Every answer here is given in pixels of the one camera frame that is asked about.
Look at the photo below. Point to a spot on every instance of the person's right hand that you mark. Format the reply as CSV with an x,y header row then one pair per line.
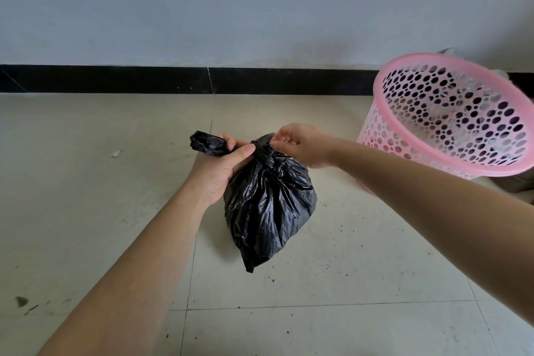
x,y
308,147

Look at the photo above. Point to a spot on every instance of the person's left hand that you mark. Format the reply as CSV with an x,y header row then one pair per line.
x,y
210,176

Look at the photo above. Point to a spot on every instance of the black plastic garbage bag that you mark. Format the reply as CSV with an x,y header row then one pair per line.
x,y
267,209

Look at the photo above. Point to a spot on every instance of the person's right forearm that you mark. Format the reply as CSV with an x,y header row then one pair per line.
x,y
438,209

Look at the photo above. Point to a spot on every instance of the person's left forearm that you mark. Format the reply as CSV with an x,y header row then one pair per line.
x,y
125,285

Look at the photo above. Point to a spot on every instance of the small white paper scrap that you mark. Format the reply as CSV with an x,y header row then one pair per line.
x,y
115,153

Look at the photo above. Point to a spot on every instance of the pink perforated plastic basket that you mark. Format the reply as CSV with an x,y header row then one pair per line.
x,y
421,58

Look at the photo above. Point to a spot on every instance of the light grey sock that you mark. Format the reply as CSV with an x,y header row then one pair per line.
x,y
446,51

